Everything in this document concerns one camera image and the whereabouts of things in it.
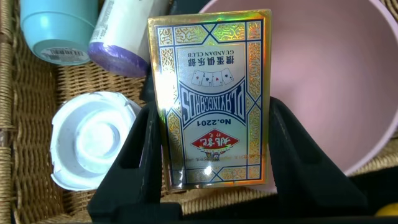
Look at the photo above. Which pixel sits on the teal plastic mug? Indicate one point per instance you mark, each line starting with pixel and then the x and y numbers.
pixel 59 28

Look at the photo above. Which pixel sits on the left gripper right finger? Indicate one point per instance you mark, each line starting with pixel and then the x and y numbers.
pixel 304 180

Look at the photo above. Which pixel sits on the wicker basket holding pink bowl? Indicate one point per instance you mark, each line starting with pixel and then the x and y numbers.
pixel 31 109

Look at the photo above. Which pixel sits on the black cup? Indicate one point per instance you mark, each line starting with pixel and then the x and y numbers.
pixel 189 5

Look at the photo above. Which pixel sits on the white bottle purple cap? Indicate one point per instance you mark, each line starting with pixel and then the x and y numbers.
pixel 124 37

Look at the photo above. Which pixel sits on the pink bowl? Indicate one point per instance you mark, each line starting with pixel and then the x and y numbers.
pixel 326 77

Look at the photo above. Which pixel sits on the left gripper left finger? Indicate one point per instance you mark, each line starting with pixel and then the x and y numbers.
pixel 136 180

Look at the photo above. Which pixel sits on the yellow mango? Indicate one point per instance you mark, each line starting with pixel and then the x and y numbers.
pixel 388 211

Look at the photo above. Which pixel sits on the playing card box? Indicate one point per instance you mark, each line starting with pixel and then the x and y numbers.
pixel 211 99

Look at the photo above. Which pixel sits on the white ceramic dish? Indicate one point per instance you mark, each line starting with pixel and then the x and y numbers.
pixel 90 140

